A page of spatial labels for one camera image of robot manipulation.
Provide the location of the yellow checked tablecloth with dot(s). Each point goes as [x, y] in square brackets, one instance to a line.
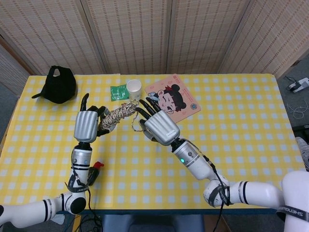
[144, 183]

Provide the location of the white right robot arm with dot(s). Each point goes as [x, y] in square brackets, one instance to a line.
[200, 169]

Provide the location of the blue table frame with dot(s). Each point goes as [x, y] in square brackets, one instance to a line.
[144, 212]

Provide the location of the grey shoe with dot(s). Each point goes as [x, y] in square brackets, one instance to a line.
[303, 149]

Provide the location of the black red small tool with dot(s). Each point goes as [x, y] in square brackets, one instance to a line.
[93, 174]

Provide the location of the woven bamboo folding screen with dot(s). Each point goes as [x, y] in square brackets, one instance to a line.
[144, 36]

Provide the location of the white foot pedal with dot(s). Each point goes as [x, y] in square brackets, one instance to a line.
[299, 85]

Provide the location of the pink cartoon mouse pad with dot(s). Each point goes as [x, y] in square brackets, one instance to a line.
[186, 99]

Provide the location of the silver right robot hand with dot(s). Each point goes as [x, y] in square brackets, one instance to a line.
[161, 126]

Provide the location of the white paper cup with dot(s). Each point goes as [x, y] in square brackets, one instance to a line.
[134, 91]

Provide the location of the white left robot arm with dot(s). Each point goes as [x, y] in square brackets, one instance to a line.
[80, 159]

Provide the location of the green foil packet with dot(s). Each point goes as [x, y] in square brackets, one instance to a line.
[118, 93]

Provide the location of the blue chair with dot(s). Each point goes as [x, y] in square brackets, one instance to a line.
[154, 223]

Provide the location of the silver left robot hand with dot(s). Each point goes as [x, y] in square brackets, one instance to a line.
[85, 125]

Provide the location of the black baseball cap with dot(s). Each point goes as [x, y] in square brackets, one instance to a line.
[58, 87]

